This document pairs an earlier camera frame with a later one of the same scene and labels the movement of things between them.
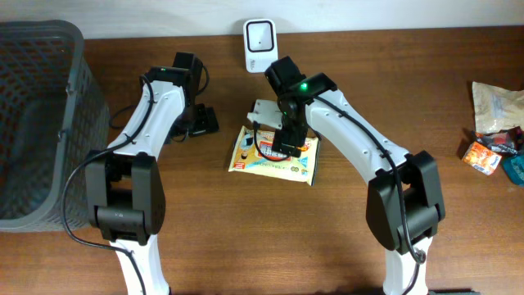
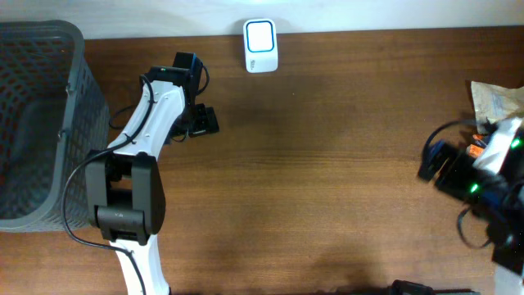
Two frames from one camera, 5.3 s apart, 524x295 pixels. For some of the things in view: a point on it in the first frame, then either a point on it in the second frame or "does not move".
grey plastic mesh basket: (53, 115) does not move
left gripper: (206, 122) does not move
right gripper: (298, 138) -> (450, 160)
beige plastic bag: (497, 109) does not move
